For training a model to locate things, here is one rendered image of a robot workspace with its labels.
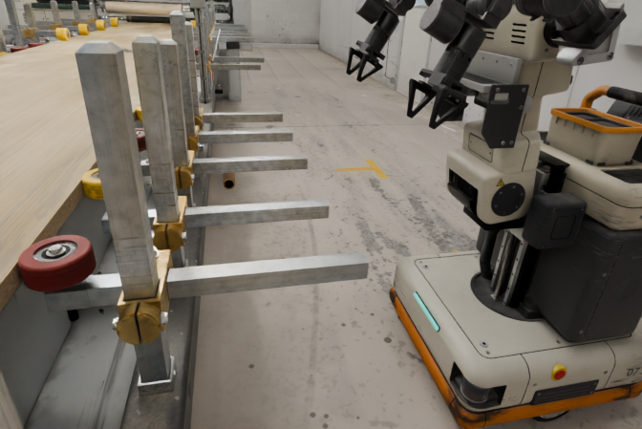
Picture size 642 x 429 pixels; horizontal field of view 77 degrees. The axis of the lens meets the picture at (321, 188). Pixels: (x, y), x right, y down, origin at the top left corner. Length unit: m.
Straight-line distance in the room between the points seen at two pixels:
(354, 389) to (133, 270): 1.14
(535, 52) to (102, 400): 1.11
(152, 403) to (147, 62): 0.49
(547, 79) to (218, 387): 1.37
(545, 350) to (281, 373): 0.87
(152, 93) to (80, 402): 0.50
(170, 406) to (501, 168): 0.95
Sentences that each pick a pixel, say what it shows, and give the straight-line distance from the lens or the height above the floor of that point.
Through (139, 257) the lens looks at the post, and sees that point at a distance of 0.53.
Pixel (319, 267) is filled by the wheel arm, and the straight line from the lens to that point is 0.60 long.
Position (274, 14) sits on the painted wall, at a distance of 11.64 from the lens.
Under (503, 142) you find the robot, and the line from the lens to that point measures 1.13.
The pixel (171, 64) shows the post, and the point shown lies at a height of 1.07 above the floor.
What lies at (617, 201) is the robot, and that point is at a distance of 1.28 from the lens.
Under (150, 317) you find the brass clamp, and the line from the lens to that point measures 0.54.
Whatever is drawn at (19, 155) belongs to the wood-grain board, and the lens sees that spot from 1.01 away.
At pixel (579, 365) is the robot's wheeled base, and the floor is 0.26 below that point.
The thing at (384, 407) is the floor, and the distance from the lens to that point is 1.53.
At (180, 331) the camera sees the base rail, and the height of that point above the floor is 0.70.
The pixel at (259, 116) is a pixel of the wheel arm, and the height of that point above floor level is 0.81.
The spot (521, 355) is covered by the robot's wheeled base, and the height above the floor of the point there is 0.28.
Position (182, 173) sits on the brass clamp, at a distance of 0.98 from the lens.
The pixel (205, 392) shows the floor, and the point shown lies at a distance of 1.57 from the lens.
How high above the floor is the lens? 1.21
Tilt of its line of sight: 25 degrees down
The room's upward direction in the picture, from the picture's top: 3 degrees clockwise
